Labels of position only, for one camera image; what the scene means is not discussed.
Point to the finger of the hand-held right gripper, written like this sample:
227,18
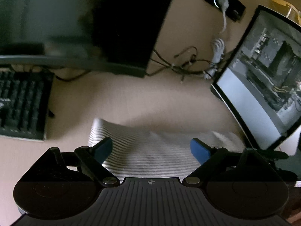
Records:
274,155

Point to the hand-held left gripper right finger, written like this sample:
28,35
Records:
201,150

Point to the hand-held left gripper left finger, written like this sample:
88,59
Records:
103,149

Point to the white black-striped shirt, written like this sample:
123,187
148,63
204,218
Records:
150,153

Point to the lit curved computer monitor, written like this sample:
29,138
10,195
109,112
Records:
261,87

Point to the black keyboard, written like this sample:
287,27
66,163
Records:
21,103

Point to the large dark computer monitor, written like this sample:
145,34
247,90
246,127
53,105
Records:
77,21

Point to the black power strip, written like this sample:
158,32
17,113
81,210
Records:
231,6

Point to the yellow translucent object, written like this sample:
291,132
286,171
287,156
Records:
285,7

